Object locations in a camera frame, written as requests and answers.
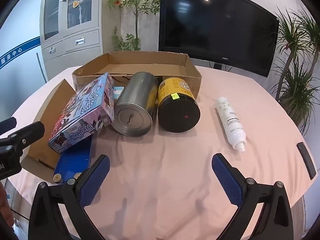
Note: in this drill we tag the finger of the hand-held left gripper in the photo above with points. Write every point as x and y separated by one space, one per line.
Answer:
8 123
27 131

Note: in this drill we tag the white spray bottle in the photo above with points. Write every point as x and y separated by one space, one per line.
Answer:
230 122

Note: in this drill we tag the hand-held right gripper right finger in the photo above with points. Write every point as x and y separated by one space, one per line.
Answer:
225 177

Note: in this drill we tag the tall thin leafy plant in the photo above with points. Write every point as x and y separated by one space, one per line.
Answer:
136 2

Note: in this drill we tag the purple cartoon printed box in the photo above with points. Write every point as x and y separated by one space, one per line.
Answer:
82 110

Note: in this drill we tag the black flat screen television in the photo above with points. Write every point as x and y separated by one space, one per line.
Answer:
212 25

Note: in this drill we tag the person's left forearm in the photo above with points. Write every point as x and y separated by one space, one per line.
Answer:
3 205

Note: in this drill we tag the grey metal cabinet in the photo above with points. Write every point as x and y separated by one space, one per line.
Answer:
72 25

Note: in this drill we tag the brown cardboard box lid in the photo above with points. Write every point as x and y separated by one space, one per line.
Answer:
47 115

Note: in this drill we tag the blue glossy packet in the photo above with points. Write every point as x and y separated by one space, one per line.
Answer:
72 162

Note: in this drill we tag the spiky palm plant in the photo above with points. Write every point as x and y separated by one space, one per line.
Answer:
295 87

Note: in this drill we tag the light blue striped item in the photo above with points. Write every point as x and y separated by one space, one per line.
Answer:
119 92

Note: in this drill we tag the silver metal can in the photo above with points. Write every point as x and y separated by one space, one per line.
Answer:
135 97

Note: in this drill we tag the yellow black jar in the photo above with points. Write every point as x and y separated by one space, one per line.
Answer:
175 90

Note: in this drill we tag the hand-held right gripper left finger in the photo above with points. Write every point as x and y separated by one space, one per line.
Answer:
96 180

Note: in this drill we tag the pink tablecloth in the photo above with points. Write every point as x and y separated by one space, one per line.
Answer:
162 167

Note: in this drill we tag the brown cardboard box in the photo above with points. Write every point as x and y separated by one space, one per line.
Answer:
150 62

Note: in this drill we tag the black remote control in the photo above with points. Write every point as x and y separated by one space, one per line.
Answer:
306 160

